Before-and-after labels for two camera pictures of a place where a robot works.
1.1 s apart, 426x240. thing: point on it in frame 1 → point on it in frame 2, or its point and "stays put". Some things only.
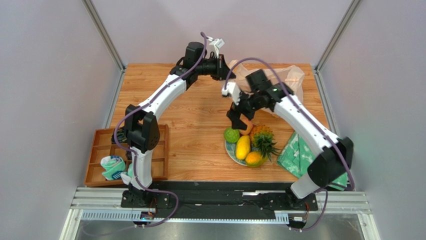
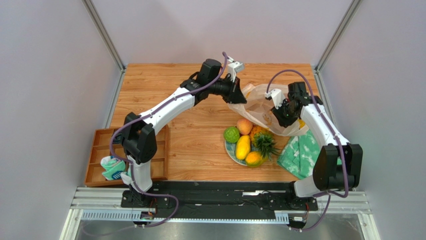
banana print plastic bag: [292, 76] → [258, 110]
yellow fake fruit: [243, 147] stays put
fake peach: [249, 123] stays put
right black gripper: [244, 108] → [284, 113]
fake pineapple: [262, 138] stays put
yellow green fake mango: [254, 159] stays put
